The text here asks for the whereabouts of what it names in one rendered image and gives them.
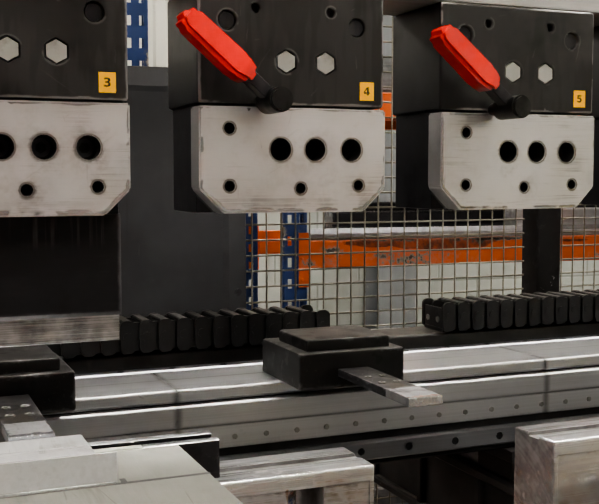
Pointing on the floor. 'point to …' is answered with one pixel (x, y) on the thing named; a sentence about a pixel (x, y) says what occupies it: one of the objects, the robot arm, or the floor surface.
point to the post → (541, 250)
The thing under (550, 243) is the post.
